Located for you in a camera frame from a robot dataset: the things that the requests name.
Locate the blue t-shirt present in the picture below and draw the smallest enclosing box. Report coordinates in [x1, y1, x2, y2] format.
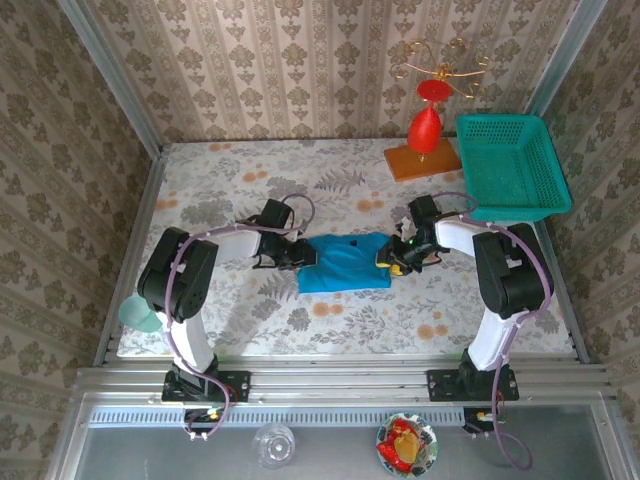
[297, 233, 392, 296]

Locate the floral table cover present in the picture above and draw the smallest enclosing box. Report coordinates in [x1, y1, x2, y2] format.
[117, 139, 574, 357]

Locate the red wine glass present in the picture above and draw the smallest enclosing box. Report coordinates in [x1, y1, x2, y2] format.
[407, 79, 454, 156]

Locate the teal plastic basket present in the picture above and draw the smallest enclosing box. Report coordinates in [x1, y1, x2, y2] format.
[454, 113, 573, 223]

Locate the mint green round lid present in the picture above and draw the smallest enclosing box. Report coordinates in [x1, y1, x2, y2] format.
[118, 293, 164, 334]

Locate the small black electronics board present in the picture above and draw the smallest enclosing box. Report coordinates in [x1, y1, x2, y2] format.
[182, 407, 224, 436]
[462, 407, 507, 434]

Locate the yellow toy food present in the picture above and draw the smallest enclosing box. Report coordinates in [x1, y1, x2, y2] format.
[392, 432, 420, 462]

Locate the patterned plate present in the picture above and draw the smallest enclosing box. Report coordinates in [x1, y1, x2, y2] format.
[375, 412, 439, 479]

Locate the red toy pepper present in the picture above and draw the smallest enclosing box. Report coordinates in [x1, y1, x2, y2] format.
[377, 418, 429, 472]

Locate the clear drinking glass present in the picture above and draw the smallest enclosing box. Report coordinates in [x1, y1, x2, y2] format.
[252, 422, 296, 470]

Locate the grey metal shelf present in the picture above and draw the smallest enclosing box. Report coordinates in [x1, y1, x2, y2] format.
[47, 392, 634, 480]

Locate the gold wire rack orange base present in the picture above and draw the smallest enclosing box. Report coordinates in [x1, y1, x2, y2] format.
[383, 39, 494, 182]

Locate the aluminium mounting rail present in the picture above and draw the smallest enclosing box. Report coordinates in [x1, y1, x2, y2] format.
[74, 357, 614, 401]

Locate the grey slotted cable duct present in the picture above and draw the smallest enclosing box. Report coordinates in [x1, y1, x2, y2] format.
[89, 405, 464, 426]

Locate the aluminium frame post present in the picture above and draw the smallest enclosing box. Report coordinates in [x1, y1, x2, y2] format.
[528, 0, 610, 115]
[57, 0, 164, 157]

